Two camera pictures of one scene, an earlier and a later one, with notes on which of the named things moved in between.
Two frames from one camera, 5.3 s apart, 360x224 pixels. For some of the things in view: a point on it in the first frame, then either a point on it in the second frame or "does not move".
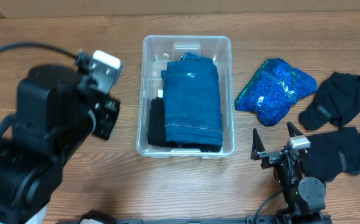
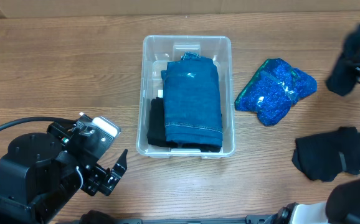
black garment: x=331 y=154 does not move
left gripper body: x=106 y=116 → x=93 y=181
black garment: x=156 y=133 does not move
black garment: x=337 y=100 → x=342 y=76
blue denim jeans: x=193 y=112 does not move
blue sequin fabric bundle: x=272 y=89 does not move
